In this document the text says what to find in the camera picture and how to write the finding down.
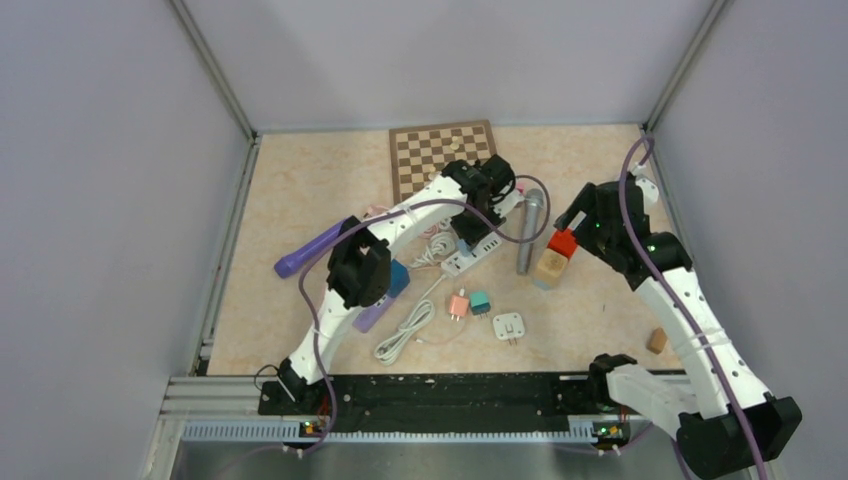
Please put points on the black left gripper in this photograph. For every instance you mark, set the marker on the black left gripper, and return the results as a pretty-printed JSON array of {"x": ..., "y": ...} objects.
[{"x": 472, "y": 236}]

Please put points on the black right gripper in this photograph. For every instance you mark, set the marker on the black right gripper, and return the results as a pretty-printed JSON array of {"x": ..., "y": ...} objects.
[{"x": 587, "y": 203}]

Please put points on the red cube socket adapter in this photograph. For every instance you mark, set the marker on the red cube socket adapter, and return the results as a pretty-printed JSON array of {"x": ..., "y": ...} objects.
[{"x": 563, "y": 242}]

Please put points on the wooden cube socket adapter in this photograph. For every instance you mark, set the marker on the wooden cube socket adapter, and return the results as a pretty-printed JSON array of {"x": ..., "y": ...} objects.
[{"x": 550, "y": 266}]

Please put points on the teal charger plug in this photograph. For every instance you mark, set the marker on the teal charger plug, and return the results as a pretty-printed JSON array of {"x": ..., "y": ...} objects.
[{"x": 479, "y": 304}]

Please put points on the blue cube socket adapter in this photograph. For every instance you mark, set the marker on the blue cube socket adapter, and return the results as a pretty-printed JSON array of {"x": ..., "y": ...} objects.
[{"x": 399, "y": 279}]

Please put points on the white charger plug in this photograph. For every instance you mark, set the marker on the white charger plug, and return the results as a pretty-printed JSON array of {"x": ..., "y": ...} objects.
[{"x": 509, "y": 327}]

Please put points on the light blue charger plug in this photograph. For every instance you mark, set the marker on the light blue charger plug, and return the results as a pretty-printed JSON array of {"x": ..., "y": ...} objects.
[{"x": 466, "y": 248}]

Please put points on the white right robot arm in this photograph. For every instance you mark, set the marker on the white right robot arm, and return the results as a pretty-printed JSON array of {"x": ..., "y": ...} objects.
[{"x": 728, "y": 420}]

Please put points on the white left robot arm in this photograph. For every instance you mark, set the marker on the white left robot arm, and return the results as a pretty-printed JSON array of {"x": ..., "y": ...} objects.
[{"x": 473, "y": 197}]

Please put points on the orange pink charger plug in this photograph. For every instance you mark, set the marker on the orange pink charger plug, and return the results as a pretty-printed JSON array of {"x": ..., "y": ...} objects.
[{"x": 458, "y": 305}]

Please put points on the white power strip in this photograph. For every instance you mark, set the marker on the white power strip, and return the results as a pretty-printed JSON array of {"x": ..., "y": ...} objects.
[{"x": 464, "y": 260}]

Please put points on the silver microphone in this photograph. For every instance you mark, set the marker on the silver microphone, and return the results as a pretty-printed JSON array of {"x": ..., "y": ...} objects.
[{"x": 534, "y": 209}]

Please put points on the light blue power strip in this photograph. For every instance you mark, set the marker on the light blue power strip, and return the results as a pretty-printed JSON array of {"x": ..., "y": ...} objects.
[{"x": 544, "y": 284}]

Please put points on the wooden chessboard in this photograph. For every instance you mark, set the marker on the wooden chessboard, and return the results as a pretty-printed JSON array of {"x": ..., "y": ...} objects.
[{"x": 414, "y": 150}]

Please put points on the small wooden cork block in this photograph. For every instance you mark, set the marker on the small wooden cork block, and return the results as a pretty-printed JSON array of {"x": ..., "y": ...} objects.
[{"x": 657, "y": 341}]

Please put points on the purple power strip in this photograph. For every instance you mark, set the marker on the purple power strip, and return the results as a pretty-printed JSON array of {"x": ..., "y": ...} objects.
[{"x": 369, "y": 317}]

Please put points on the purple microphone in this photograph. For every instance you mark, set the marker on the purple microphone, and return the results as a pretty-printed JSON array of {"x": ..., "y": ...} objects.
[{"x": 297, "y": 261}]

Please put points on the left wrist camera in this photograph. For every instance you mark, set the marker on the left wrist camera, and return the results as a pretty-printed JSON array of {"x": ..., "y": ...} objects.
[{"x": 509, "y": 203}]

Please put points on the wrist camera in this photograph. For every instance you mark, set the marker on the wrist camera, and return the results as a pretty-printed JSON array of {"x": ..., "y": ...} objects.
[
  {"x": 509, "y": 203},
  {"x": 645, "y": 181}
]

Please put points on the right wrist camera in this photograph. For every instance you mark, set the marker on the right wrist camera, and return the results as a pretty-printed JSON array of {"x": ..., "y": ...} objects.
[{"x": 645, "y": 181}]

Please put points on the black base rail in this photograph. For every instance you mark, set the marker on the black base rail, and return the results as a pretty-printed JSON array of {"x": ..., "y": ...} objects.
[{"x": 442, "y": 403}]

